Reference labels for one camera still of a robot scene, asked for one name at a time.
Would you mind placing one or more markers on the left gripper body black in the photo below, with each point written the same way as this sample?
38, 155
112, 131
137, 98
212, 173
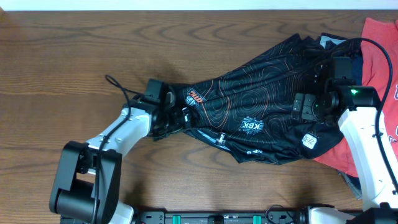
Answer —
173, 112

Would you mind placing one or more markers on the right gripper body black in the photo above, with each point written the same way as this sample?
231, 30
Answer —
313, 107

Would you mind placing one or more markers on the black orange-patterned jersey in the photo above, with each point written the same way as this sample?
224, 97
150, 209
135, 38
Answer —
247, 112

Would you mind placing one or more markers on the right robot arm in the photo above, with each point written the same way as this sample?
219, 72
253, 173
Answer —
358, 112

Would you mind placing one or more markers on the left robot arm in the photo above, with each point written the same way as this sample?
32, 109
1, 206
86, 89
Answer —
87, 181

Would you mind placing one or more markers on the navy blue garment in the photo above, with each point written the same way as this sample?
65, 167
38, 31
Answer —
357, 68

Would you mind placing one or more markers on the grey white garment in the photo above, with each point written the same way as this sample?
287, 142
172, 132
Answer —
353, 183

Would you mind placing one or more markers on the red t-shirt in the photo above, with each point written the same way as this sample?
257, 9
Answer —
376, 74

